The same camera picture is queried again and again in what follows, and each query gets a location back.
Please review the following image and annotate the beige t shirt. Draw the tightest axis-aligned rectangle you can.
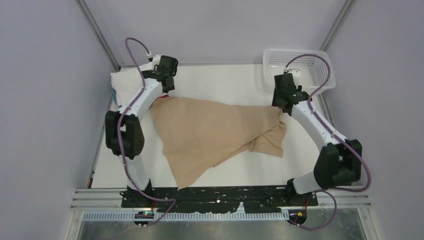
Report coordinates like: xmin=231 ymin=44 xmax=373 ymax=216
xmin=151 ymin=97 xmax=287 ymax=189

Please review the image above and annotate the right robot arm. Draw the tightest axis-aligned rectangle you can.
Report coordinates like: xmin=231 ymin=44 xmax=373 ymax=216
xmin=272 ymin=73 xmax=362 ymax=205

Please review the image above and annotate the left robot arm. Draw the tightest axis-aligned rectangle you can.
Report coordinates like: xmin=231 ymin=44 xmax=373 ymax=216
xmin=105 ymin=54 xmax=179 ymax=207

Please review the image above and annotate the red folded t shirt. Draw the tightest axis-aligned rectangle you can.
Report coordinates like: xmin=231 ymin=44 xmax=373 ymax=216
xmin=158 ymin=94 xmax=169 ymax=99

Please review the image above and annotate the white plastic basket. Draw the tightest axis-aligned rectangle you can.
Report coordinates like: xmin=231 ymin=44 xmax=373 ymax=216
xmin=262 ymin=48 xmax=336 ymax=95

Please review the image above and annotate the white folded t shirt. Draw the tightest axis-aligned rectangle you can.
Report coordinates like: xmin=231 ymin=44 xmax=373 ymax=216
xmin=110 ymin=67 xmax=143 ymax=106

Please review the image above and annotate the blue-grey folded t shirt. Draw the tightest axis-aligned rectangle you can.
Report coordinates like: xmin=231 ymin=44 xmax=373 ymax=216
xmin=111 ymin=88 xmax=118 ymax=105

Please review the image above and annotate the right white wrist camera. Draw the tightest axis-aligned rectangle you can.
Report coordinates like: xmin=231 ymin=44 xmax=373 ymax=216
xmin=283 ymin=68 xmax=302 ymax=78

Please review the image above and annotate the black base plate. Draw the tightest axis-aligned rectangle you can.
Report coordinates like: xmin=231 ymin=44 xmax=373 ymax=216
xmin=119 ymin=185 xmax=318 ymax=214

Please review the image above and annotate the aluminium front rail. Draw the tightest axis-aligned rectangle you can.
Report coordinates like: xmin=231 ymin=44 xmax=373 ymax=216
xmin=70 ymin=185 xmax=372 ymax=223

